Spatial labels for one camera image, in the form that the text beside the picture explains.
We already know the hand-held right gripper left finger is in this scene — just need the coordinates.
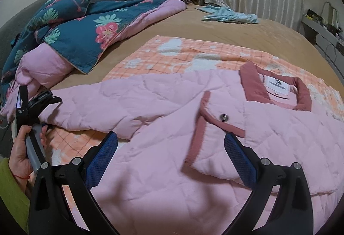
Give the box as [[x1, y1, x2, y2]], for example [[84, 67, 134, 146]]
[[28, 131, 120, 235]]

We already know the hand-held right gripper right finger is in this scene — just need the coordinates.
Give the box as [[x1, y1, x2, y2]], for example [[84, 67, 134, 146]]
[[224, 132, 314, 235]]

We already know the blue floral quilt pink lining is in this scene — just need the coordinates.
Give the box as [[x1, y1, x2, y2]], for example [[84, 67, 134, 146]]
[[0, 0, 187, 128]]

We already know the person's left forearm green sleeve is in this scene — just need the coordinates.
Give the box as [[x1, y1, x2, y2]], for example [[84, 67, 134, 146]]
[[0, 158, 31, 227]]

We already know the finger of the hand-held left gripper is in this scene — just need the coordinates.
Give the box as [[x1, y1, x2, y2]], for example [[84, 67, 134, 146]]
[[40, 96, 63, 111]]

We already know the cluttered grey desk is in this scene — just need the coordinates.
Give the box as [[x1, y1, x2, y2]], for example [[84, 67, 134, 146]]
[[301, 9, 344, 64]]

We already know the person's left hand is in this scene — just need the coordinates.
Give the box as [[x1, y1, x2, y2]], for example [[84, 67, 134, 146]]
[[8, 124, 37, 180]]

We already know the pink quilted jacket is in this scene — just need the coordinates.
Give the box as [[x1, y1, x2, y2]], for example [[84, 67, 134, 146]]
[[38, 62, 344, 235]]

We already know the tan bed sheet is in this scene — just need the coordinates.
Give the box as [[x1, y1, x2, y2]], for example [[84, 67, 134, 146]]
[[51, 3, 327, 90]]

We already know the light blue garment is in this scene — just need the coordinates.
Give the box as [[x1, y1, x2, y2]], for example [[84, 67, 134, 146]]
[[196, 4, 260, 24]]

